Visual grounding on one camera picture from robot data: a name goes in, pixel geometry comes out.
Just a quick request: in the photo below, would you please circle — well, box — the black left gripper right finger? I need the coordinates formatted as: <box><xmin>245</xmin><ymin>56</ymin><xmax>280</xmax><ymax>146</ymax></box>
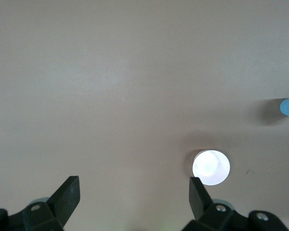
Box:
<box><xmin>183</xmin><ymin>177</ymin><xmax>250</xmax><ymax>231</ymax></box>

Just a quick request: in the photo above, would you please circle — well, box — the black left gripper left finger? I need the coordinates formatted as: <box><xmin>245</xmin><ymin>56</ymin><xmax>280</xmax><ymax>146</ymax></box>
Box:
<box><xmin>7</xmin><ymin>176</ymin><xmax>80</xmax><ymax>231</ymax></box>

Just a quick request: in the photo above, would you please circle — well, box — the pink bowl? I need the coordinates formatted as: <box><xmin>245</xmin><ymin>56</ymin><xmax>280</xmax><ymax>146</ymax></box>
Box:
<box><xmin>192</xmin><ymin>149</ymin><xmax>231</xmax><ymax>186</ymax></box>

